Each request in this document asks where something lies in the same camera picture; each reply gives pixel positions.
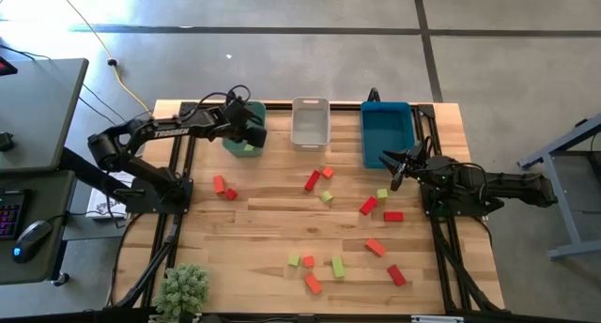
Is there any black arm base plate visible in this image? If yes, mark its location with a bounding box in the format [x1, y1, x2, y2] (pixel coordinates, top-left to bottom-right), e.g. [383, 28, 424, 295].
[420, 181, 490, 220]
[125, 176, 194, 216]

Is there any dark desk top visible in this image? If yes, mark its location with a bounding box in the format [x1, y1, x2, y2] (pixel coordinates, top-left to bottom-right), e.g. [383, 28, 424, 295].
[0, 169, 77, 286]

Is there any black computer mouse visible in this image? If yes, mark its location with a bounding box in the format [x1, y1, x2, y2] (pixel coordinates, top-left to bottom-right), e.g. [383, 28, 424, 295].
[10, 219, 54, 265]

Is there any silver metal bracket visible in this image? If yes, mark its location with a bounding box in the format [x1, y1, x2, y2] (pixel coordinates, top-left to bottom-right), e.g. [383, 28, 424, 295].
[410, 315, 466, 323]

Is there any green long block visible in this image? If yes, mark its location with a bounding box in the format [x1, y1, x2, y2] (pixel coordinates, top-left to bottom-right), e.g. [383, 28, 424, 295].
[331, 255, 347, 280]

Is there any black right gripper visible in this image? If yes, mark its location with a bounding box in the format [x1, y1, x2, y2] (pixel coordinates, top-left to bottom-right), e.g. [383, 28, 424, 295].
[378, 143, 440, 192]

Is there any grey desk top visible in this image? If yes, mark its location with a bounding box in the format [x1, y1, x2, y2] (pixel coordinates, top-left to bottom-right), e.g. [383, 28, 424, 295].
[0, 57, 90, 175]

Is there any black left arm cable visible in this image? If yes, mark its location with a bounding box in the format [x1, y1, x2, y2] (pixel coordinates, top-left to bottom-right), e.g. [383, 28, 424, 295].
[180, 83, 253, 125]

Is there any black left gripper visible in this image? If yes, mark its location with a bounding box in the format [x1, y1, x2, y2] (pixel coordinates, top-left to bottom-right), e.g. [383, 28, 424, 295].
[220, 97, 268, 148]

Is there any white plastic bin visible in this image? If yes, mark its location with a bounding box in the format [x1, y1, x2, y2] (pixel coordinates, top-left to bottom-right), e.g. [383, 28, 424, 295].
[289, 96, 331, 152]

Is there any black backlit keyboard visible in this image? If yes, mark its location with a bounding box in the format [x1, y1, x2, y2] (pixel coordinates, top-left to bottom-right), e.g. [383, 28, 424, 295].
[0, 189, 28, 242]

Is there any printed paper sheet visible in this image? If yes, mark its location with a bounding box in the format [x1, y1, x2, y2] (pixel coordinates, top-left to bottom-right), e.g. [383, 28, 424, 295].
[85, 170, 142, 220]

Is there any green potted plant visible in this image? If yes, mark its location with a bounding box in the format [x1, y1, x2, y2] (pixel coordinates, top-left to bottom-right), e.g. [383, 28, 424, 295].
[153, 262, 211, 323]

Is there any blue plastic bin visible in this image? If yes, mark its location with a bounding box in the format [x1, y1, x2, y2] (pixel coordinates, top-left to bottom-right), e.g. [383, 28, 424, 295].
[360, 100, 417, 170]

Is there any yellow floor cable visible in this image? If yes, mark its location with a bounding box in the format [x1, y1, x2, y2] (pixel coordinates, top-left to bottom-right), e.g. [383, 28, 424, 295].
[50, 0, 155, 117]

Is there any black red-lit device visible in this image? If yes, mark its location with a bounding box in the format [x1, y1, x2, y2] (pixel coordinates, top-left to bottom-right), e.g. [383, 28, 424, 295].
[0, 56, 19, 77]

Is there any blue-grey metal table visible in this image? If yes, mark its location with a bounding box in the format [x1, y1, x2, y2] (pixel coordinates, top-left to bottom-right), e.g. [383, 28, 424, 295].
[516, 113, 601, 261]

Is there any green plastic bin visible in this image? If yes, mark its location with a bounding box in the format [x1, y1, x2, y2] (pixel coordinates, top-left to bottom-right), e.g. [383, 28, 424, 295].
[222, 100, 268, 159]

